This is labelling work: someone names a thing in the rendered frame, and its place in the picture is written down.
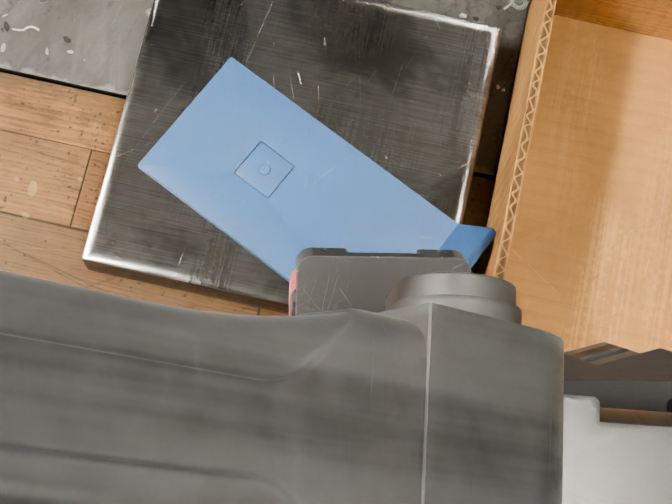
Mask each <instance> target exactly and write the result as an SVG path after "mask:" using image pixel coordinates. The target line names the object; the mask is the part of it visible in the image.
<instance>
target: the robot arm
mask: <svg viewBox="0 0 672 504"><path fill-rule="evenodd" d="M296 262H297V266H296V268H295V269H294V270H293V272H292V274H291V277H290V287H289V316H260V315H240V314H228V313H218V312H209V311H200V310H194V309H187V308H181V307H174V306H169V305H163V304H158V303H153V302H148V301H143V300H139V299H134V298H129V297H124V296H120V295H115V294H110V293H106V292H101V291H96V290H91V289H87V288H82V287H77V286H72V285H68V284H63V283H58V282H53V281H49V280H44V279H39V278H35V277H30V276H25V275H20V274H16V273H11V272H6V271H1V270H0V504H672V352H671V351H668V350H665V349H662V348H658V349H654V350H650V351H647V352H643V353H638V352H635V351H632V350H629V349H626V348H622V347H619V346H616V345H613V344H610V343H607V342H601V343H597V344H594V345H590V346H586V347H582V348H578V349H575V350H571V351H567V352H564V341H563V340H562V339H561V338H560V337H558V336H556V335H554V334H552V333H550V332H547V331H544V330H540V329H537V328H533V327H529V326H525V325H521V315H522V311H521V309H520V308H519V307H518V306H516V288H515V286H514V285H513V284H512V283H510V282H508V281H506V280H504V279H501V278H498V277H494V276H489V275H484V274H477V273H471V267H470V265H469V264H468V262H467V261H466V259H465V258H464V256H463V255H462V254H461V253H460V252H458V251H456V250H435V249H419V250H417V252H416V254H414V253H353V252H348V251H347V249H346V248H316V247H310V248H306V249H304V250H302V251H301V252H300V253H299V254H298V256H297V259H296Z"/></svg>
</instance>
